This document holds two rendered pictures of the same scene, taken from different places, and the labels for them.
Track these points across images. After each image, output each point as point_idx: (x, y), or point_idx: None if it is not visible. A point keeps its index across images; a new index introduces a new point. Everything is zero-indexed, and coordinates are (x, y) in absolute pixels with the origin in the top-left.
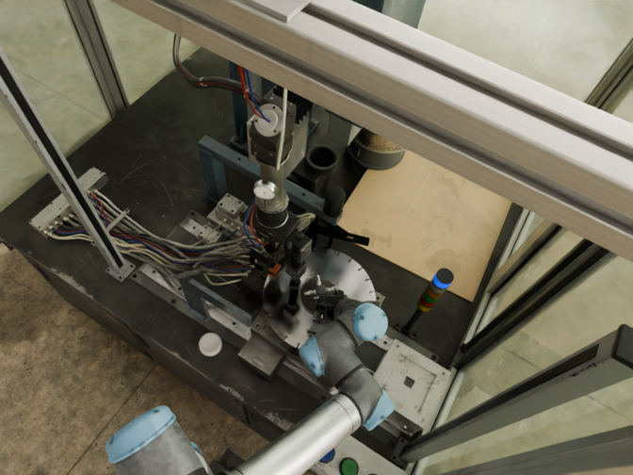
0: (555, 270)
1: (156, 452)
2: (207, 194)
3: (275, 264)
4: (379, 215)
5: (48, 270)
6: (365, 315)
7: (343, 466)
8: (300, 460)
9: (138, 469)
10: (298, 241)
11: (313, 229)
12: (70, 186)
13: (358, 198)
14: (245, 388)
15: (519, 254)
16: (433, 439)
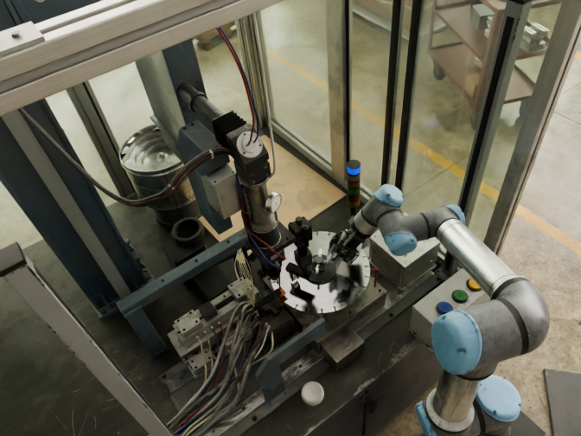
0: (392, 89)
1: (482, 314)
2: (151, 354)
3: (278, 289)
4: None
5: None
6: (387, 191)
7: (458, 298)
8: (489, 251)
9: (493, 329)
10: (302, 225)
11: (252, 259)
12: (145, 401)
13: (223, 234)
14: (364, 374)
15: (340, 136)
16: (466, 213)
